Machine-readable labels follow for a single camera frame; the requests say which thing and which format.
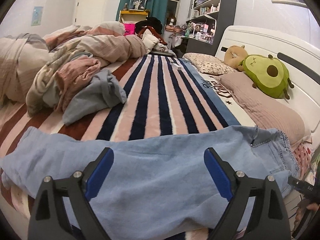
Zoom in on pink shopping bag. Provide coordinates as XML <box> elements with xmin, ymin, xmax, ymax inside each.
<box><xmin>124</xmin><ymin>23</ymin><xmax>135</xmax><ymax>36</ymax></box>

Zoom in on clothes pile on chair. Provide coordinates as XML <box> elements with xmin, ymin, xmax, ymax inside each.
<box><xmin>135</xmin><ymin>17</ymin><xmax>176</xmax><ymax>57</ymax></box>

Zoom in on pink ribbed pillow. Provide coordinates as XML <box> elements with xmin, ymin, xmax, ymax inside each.
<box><xmin>216</xmin><ymin>72</ymin><xmax>312</xmax><ymax>148</ymax></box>

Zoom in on grey crumpled garment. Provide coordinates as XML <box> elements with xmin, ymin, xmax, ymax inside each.
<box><xmin>62</xmin><ymin>70</ymin><xmax>127</xmax><ymax>126</ymax></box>

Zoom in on glass display case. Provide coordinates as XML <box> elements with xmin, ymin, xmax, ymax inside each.
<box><xmin>129</xmin><ymin>0</ymin><xmax>147</xmax><ymax>11</ymax></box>

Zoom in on light blue denim pants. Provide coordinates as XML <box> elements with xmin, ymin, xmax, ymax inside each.
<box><xmin>1</xmin><ymin>126</ymin><xmax>300</xmax><ymax>239</ymax></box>

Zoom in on small white box on bed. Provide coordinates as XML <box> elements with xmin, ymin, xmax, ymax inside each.
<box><xmin>171</xmin><ymin>63</ymin><xmax>182</xmax><ymax>71</ymax></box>

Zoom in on person's right hand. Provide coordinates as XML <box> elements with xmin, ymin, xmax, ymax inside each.
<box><xmin>294</xmin><ymin>199</ymin><xmax>319</xmax><ymax>228</ymax></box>

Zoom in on pink striped crumpled garment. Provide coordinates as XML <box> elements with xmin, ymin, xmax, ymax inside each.
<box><xmin>25</xmin><ymin>55</ymin><xmax>101</xmax><ymax>116</ymax></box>

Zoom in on floral pillow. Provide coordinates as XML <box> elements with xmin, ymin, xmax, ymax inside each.
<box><xmin>183</xmin><ymin>53</ymin><xmax>237</xmax><ymax>76</ymax></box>

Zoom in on crumpled pink grey duvet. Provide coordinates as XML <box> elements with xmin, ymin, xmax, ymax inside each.
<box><xmin>1</xmin><ymin>21</ymin><xmax>147</xmax><ymax>104</ymax></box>

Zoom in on striped pink navy blanket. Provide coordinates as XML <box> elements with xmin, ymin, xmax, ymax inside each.
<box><xmin>0</xmin><ymin>54</ymin><xmax>313</xmax><ymax>240</ymax></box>

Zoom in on tan animal plush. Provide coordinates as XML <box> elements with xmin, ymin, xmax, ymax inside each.
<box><xmin>224</xmin><ymin>45</ymin><xmax>248</xmax><ymax>72</ymax></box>

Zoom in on small blue wall poster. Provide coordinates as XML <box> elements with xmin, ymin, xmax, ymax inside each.
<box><xmin>31</xmin><ymin>7</ymin><xmax>43</xmax><ymax>27</ymax></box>

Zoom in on yellow shelf unit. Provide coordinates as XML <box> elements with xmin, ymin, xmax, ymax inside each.
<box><xmin>118</xmin><ymin>10</ymin><xmax>149</xmax><ymax>24</ymax></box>

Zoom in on mannequin head with wig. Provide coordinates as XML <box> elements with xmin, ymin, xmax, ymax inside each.
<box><xmin>165</xmin><ymin>14</ymin><xmax>176</xmax><ymax>31</ymax></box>

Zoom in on green avocado plush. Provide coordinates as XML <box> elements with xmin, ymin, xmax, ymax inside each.
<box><xmin>239</xmin><ymin>54</ymin><xmax>294</xmax><ymax>100</ymax></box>

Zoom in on white door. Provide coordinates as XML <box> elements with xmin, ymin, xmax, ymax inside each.
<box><xmin>73</xmin><ymin>0</ymin><xmax>106</xmax><ymax>27</ymax></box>

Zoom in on white bed headboard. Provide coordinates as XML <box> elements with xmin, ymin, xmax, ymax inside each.
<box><xmin>215</xmin><ymin>25</ymin><xmax>320</xmax><ymax>147</ymax></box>

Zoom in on dark grey bookshelf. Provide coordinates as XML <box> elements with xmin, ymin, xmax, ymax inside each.
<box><xmin>186</xmin><ymin>0</ymin><xmax>237</xmax><ymax>55</ymax></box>

